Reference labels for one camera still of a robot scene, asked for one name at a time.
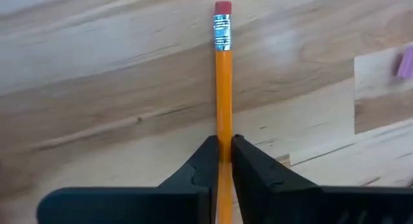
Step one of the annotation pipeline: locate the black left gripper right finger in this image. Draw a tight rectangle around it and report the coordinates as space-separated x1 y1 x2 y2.
231 134 413 224

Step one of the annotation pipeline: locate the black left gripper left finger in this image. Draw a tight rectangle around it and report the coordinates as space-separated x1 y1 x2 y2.
36 135 220 224

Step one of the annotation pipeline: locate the yellow pencil with red eraser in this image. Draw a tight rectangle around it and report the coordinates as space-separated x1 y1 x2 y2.
212 0 234 224

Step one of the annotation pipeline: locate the pink eraser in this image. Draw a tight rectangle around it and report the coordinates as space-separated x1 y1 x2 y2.
396 45 413 79

